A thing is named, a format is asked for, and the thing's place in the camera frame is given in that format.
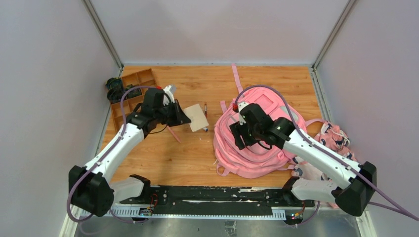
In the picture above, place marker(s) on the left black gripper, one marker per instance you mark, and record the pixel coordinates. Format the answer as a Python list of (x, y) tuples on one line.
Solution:
[(173, 113)]

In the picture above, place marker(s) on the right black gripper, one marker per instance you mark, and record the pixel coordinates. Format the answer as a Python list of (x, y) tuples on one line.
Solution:
[(237, 129)]

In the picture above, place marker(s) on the beige wallet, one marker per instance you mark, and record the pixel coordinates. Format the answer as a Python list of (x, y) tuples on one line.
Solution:
[(198, 119)]

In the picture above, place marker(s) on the pink student backpack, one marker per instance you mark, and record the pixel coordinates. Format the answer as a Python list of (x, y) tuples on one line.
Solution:
[(255, 160)]

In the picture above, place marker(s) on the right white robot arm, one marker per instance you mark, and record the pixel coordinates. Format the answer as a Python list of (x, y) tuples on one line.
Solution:
[(351, 185)]

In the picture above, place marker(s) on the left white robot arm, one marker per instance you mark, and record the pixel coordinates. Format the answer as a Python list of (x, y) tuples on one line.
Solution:
[(90, 186)]

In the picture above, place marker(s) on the pink pencil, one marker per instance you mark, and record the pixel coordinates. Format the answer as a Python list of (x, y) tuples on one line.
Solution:
[(173, 134)]

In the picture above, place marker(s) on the wooden divided organizer tray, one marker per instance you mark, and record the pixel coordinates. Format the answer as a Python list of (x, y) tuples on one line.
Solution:
[(125, 92)]

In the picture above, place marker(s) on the pink patterned cloth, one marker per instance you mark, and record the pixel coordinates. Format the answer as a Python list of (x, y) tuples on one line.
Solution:
[(331, 136)]

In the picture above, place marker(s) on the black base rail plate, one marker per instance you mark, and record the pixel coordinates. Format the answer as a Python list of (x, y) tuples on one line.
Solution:
[(217, 201)]

